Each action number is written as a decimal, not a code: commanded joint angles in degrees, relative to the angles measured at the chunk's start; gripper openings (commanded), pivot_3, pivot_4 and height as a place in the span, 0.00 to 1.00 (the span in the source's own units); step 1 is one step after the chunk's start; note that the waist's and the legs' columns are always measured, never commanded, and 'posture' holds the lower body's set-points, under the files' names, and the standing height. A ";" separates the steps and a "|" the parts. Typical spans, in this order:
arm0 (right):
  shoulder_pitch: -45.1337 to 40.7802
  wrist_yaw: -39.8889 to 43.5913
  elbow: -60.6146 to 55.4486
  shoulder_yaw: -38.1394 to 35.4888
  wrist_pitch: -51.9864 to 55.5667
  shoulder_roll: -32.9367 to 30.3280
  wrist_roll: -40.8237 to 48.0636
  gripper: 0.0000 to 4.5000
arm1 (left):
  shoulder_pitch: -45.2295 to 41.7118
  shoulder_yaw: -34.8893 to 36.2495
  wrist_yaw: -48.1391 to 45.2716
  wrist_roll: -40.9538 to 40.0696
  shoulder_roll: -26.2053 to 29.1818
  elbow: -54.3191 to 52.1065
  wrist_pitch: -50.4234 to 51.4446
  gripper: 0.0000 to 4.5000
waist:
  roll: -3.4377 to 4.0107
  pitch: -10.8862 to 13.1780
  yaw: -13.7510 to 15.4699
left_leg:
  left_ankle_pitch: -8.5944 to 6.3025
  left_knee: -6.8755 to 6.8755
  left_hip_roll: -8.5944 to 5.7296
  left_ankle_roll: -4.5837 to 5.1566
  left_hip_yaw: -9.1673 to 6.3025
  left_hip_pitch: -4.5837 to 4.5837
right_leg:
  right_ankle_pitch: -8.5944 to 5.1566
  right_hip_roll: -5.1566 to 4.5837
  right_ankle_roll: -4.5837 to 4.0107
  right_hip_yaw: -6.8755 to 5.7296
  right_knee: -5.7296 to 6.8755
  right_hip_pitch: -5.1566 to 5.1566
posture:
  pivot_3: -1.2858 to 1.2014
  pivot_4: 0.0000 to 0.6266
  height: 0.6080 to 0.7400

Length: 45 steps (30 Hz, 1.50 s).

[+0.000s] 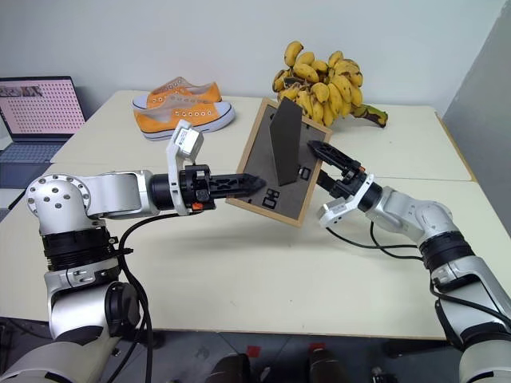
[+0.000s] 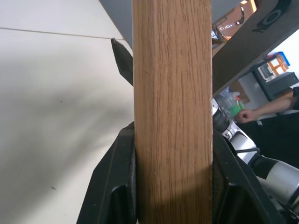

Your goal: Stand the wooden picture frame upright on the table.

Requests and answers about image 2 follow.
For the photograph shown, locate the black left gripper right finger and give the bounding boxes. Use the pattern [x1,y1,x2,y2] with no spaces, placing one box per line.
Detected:
[212,129,285,224]

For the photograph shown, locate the green plastic item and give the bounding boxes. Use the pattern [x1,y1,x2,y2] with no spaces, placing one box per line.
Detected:
[228,96,245,118]

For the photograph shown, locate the black cabinet box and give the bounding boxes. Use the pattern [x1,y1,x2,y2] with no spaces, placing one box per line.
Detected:
[253,61,299,101]

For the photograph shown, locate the person's bare hand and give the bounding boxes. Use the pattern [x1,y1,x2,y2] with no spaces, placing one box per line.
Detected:
[235,109,255,124]

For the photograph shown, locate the person's black clothed body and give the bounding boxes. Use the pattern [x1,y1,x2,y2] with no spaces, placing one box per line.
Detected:
[240,86,299,164]

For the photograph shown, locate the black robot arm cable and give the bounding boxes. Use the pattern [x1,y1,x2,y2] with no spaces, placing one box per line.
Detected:
[235,147,261,156]

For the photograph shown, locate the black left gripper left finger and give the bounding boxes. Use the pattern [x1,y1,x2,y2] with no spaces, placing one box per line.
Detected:
[76,123,137,224]

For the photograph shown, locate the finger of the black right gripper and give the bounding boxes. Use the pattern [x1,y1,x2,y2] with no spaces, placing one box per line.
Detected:
[110,37,134,87]

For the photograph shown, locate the blue and orange box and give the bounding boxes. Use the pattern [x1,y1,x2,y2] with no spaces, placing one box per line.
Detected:
[268,51,291,77]

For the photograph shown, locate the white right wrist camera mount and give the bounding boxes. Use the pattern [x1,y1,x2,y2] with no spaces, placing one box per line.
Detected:
[212,98,221,116]

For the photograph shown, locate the wooden oak plank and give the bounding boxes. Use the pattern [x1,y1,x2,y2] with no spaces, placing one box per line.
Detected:
[131,0,214,224]

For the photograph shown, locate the brown cardboard piece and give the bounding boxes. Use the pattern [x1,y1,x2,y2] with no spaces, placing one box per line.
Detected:
[230,81,251,103]

